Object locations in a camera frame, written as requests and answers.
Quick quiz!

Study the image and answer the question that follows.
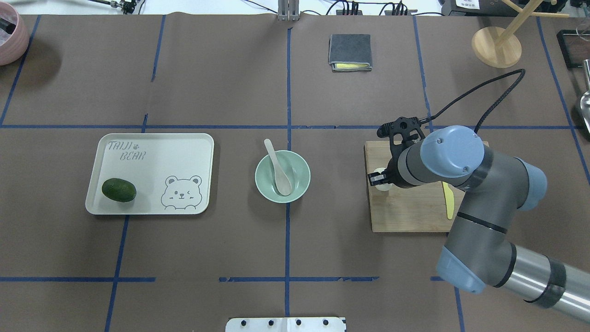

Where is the pink bowl with ice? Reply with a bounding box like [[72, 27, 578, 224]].
[[0, 2, 30, 66]]

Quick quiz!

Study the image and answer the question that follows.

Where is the mint green bowl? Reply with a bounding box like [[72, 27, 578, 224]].
[[254, 150, 311, 203]]

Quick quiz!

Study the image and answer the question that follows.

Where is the wooden mug tree stand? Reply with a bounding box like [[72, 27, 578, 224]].
[[471, 0, 570, 69]]

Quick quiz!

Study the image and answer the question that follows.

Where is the yellow plastic knife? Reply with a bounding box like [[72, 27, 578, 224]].
[[441, 182, 455, 220]]

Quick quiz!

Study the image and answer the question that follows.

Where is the steel scoop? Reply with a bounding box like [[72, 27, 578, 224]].
[[579, 59, 590, 134]]

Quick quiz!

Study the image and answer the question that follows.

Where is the green avocado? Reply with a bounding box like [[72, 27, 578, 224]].
[[101, 178, 137, 202]]

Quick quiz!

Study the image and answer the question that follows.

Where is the bamboo cutting board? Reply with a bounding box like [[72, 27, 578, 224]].
[[364, 141, 489, 233]]

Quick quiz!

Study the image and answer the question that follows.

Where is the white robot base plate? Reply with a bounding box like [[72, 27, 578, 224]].
[[225, 317, 347, 332]]

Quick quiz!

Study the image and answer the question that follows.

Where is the white steamed bun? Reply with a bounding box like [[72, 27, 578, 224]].
[[374, 167, 394, 192]]

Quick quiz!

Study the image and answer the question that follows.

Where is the white ceramic spoon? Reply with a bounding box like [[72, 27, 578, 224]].
[[263, 138, 292, 197]]

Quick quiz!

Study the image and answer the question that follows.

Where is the cream bear serving tray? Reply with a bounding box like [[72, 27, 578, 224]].
[[86, 133, 215, 215]]

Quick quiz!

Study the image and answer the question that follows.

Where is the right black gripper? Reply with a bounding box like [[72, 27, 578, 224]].
[[367, 159, 401, 187]]

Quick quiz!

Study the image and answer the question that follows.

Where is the aluminium frame post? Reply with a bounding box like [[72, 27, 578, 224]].
[[277, 0, 301, 22]]

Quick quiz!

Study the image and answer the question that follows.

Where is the grey folded cloth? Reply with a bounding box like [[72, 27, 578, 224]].
[[327, 34, 373, 72]]

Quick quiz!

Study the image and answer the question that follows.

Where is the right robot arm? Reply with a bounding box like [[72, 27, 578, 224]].
[[367, 118, 589, 323]]

